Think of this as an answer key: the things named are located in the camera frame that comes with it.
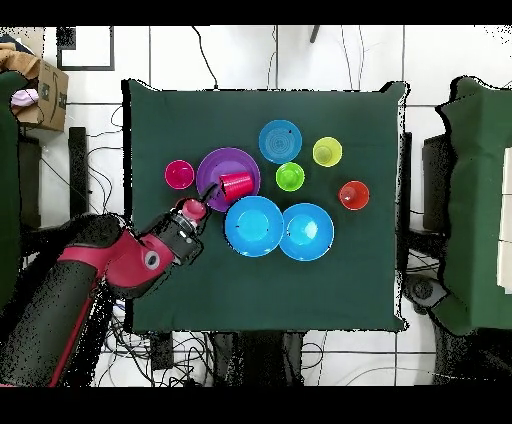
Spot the pink plastic cup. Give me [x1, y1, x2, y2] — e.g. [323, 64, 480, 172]
[164, 159, 196, 190]

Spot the green plastic cup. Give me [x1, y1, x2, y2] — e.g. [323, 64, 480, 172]
[275, 161, 306, 193]

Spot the black cabinet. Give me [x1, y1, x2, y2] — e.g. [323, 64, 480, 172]
[421, 133, 455, 235]

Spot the dark grey machine foot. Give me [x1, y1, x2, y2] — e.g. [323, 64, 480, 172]
[403, 273, 447, 313]

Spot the black power adapter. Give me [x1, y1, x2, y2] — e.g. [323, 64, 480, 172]
[150, 332, 174, 370]

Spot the dark green tablecloth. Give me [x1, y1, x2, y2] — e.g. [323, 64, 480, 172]
[121, 79, 409, 333]

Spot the cardboard box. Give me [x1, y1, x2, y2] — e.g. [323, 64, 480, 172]
[0, 41, 70, 133]

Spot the small patterned blue bowl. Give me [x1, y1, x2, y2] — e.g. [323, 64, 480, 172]
[258, 119, 304, 166]

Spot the black cable bundle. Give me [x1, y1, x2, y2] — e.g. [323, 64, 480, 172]
[85, 105, 213, 387]

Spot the black square frame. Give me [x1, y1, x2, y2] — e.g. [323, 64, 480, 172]
[55, 25, 116, 72]

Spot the purple plastic bowl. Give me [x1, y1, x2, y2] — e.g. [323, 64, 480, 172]
[195, 147, 262, 213]

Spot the green cloth covered table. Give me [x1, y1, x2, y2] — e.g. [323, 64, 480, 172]
[0, 70, 29, 309]
[433, 75, 512, 337]

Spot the pink cloth bundle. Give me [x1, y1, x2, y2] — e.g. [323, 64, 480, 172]
[9, 88, 40, 108]

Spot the large blue plastic bowl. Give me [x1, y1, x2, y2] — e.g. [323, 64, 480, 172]
[223, 195, 286, 258]
[279, 202, 336, 262]

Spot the orange plastic cup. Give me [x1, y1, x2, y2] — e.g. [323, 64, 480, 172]
[338, 180, 371, 212]

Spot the red plastic cup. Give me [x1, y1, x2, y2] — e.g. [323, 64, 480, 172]
[218, 171, 256, 202]

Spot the yellow plastic cup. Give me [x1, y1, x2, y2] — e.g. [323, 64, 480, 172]
[312, 136, 344, 168]

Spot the black metal stand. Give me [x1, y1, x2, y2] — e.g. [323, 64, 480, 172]
[17, 126, 91, 229]

